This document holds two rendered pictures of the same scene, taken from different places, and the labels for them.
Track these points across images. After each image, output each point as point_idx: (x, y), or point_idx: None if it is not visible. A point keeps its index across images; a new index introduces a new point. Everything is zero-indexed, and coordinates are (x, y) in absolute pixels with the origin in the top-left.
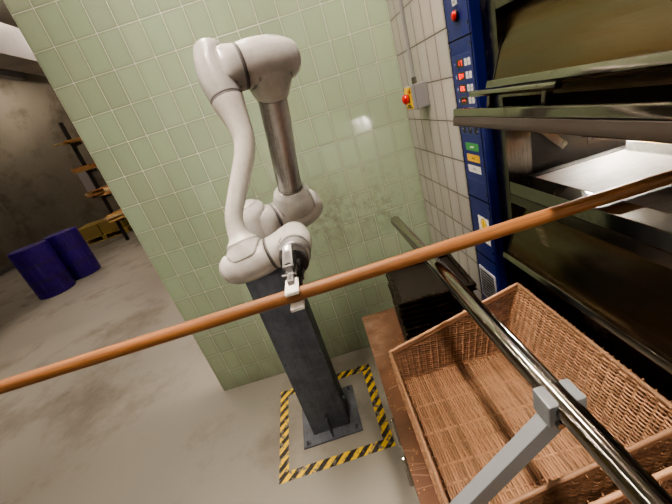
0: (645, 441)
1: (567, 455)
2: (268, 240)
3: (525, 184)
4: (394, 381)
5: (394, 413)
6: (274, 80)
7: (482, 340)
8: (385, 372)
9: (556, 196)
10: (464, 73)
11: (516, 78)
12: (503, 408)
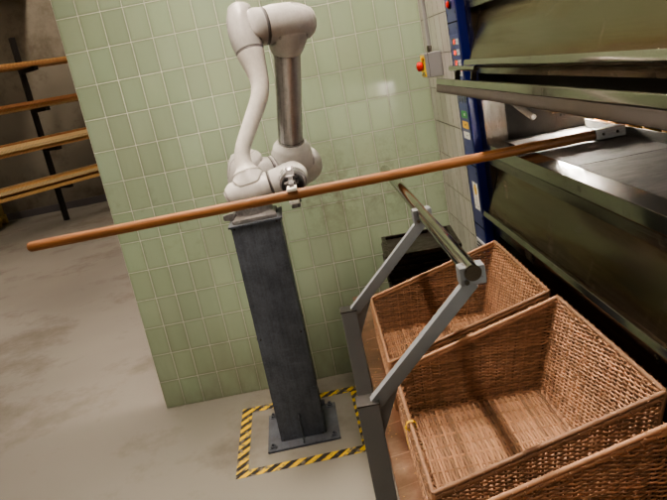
0: (518, 303)
1: (499, 361)
2: (271, 172)
3: (494, 146)
4: (373, 335)
5: (367, 351)
6: (292, 40)
7: None
8: (366, 330)
9: None
10: (456, 51)
11: (473, 61)
12: None
